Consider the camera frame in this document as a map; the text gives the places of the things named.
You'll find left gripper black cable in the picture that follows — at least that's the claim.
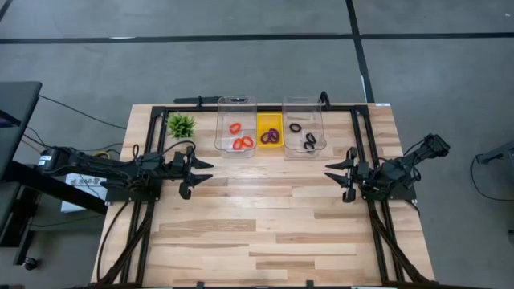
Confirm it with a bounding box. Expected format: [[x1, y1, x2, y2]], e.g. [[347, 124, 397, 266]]
[[162, 139, 197, 156]]

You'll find black desk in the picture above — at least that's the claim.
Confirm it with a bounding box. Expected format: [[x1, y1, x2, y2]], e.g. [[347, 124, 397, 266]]
[[0, 81, 108, 267]]

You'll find clear plastic bin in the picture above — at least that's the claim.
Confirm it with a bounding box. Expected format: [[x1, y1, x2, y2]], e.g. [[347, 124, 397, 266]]
[[281, 95, 328, 161], [214, 95, 259, 159]]

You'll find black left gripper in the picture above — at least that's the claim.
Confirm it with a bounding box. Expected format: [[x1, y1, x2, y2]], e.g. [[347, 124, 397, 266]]
[[172, 144, 215, 201]]

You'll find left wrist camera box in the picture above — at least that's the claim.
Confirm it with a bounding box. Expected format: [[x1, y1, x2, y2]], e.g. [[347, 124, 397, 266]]
[[140, 151, 165, 165]]

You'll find green plant in white pot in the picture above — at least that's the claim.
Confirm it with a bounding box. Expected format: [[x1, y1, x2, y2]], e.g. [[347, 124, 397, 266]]
[[165, 112, 198, 144]]

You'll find yellow plastic basket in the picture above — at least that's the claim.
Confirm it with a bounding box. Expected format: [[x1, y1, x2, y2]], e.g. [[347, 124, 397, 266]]
[[255, 112, 285, 149]]

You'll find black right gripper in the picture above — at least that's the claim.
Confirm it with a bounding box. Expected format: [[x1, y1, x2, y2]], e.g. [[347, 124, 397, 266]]
[[324, 146, 371, 204]]

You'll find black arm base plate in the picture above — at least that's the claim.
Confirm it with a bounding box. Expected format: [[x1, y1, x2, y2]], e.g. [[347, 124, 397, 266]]
[[359, 176, 418, 202], [104, 178, 162, 204]]

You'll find white printed paper sheet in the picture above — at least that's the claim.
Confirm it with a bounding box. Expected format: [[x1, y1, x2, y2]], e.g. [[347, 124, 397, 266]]
[[60, 173, 108, 214]]

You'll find black floor cable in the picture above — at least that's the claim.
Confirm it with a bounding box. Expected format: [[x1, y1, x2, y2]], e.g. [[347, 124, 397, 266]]
[[39, 94, 128, 131], [470, 154, 514, 202]]

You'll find black metal table frame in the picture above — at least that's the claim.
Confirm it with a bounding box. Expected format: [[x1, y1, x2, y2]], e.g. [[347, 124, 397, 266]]
[[94, 103, 433, 288]]

